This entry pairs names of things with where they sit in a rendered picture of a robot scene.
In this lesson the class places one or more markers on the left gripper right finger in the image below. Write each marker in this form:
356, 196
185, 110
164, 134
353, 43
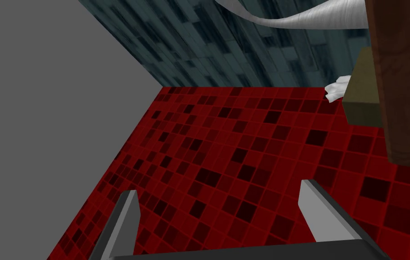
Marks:
322, 220

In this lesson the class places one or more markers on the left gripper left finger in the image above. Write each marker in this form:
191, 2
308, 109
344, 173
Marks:
123, 227

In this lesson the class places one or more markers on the brown wooden shelf unit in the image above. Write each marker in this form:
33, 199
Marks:
403, 79

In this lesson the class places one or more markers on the olive tissue box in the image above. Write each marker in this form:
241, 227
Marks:
361, 94

